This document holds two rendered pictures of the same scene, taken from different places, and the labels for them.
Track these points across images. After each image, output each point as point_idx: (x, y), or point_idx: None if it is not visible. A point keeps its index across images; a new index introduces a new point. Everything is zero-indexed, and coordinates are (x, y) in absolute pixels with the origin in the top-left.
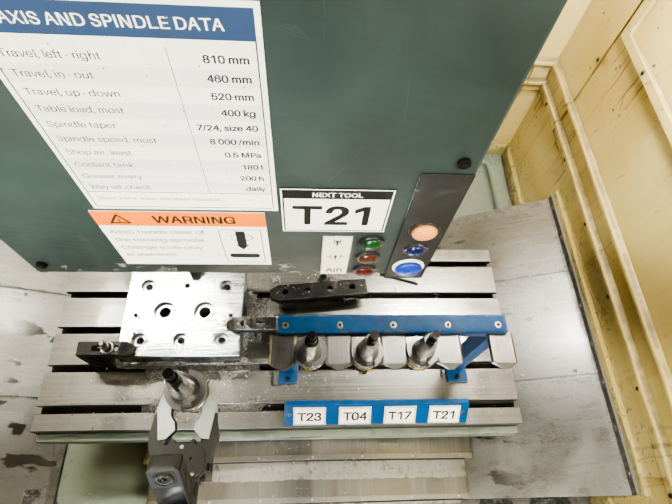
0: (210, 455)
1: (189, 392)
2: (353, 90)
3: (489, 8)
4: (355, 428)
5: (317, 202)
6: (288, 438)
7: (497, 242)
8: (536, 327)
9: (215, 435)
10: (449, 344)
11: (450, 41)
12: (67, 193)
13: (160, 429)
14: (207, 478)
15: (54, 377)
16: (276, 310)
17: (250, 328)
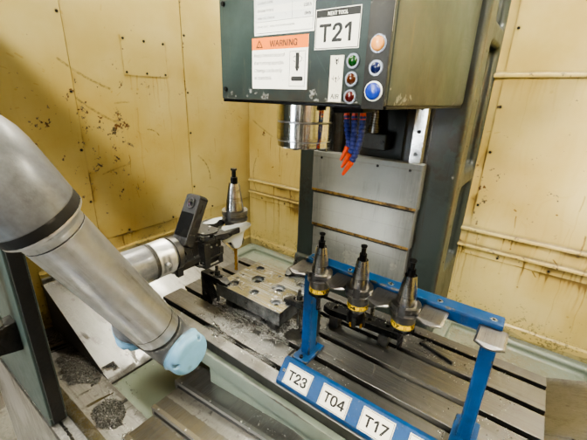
0: (218, 234)
1: (235, 199)
2: None
3: None
4: (329, 429)
5: (329, 20)
6: (272, 402)
7: (573, 405)
8: None
9: (229, 230)
10: (434, 312)
11: None
12: (250, 25)
13: (208, 221)
14: (206, 252)
15: (183, 291)
16: (323, 324)
17: (297, 301)
